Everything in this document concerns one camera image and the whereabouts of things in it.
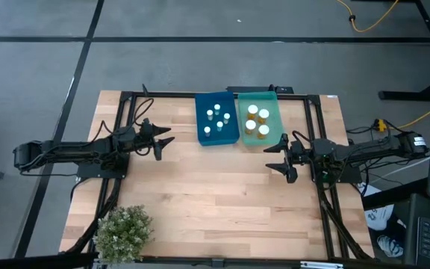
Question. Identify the teal plastic bin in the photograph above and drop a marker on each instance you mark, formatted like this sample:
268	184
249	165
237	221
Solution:
274	101

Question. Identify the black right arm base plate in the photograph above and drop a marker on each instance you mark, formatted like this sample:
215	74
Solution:
353	176

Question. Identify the black metal table frame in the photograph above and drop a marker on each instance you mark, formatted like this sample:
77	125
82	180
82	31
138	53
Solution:
170	95

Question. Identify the blue plastic bin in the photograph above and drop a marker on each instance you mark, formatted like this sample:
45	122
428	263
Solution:
200	138

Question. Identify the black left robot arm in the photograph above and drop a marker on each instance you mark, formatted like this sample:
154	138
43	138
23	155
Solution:
73	149

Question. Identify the small white-capped medicine bottle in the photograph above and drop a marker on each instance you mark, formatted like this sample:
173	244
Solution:
217	108
220	125
226	117
207	130
209	113

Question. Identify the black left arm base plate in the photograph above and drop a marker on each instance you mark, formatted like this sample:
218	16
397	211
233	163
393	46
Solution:
88	172

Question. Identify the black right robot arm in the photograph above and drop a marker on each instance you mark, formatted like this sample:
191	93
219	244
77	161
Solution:
368	149

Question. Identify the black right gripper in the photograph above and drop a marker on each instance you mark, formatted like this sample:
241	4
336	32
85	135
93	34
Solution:
299	153

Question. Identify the white printed shoe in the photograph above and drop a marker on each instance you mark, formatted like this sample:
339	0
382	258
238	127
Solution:
390	246
379	216

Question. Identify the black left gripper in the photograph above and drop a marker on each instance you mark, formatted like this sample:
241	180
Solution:
146	138

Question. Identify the orange white-capped medicine bottle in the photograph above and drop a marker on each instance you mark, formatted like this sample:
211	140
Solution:
263	113
263	130
252	109
250	125

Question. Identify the silver label plate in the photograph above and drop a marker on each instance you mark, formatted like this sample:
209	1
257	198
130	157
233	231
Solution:
321	265

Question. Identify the green potted plant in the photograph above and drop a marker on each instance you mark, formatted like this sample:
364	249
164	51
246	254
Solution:
123	233

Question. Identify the black power box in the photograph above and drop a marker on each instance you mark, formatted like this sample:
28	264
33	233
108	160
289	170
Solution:
252	89

